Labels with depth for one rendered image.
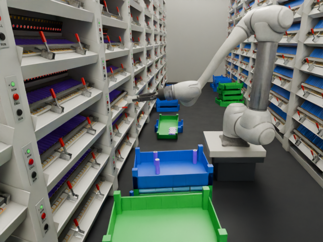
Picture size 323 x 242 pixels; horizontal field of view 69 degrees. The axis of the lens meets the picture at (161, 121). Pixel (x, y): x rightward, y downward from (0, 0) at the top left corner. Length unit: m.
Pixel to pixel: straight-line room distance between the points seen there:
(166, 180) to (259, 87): 0.79
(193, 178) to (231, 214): 0.59
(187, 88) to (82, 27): 0.63
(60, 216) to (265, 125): 1.10
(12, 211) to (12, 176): 0.09
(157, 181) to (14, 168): 0.46
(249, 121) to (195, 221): 0.81
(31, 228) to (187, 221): 0.47
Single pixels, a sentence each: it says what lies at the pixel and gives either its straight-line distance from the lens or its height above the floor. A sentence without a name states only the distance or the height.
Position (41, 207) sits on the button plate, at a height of 0.44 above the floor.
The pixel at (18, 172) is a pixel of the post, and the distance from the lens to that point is 0.77.
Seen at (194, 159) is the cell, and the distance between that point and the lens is 1.05.
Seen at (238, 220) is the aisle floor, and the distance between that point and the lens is 1.43.
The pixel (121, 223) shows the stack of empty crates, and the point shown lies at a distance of 0.79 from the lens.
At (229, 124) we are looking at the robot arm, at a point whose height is 0.39.
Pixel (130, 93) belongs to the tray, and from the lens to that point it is 2.02.
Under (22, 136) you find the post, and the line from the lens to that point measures 0.76.
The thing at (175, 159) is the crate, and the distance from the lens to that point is 1.08.
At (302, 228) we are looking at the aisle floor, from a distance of 1.50.
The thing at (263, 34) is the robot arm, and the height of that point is 0.94.
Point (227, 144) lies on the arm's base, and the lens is 1.64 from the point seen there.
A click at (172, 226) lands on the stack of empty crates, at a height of 0.40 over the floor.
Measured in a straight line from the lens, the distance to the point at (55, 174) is 0.93.
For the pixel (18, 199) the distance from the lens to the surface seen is 0.81.
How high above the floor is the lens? 0.92
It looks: 19 degrees down
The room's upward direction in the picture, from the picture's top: 2 degrees counter-clockwise
